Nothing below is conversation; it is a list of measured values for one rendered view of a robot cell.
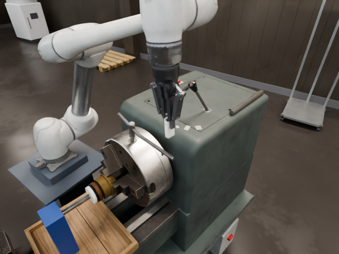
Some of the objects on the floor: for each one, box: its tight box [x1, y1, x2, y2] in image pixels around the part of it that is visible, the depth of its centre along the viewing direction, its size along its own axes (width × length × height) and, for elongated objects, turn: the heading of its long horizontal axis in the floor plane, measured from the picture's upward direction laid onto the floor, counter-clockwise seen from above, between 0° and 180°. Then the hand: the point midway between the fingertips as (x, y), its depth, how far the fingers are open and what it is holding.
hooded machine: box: [5, 0, 49, 42], centre depth 648 cm, size 81×67×144 cm
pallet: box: [75, 50, 136, 72], centre depth 521 cm, size 137×91×12 cm, turn 54°
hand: (169, 127), depth 71 cm, fingers closed
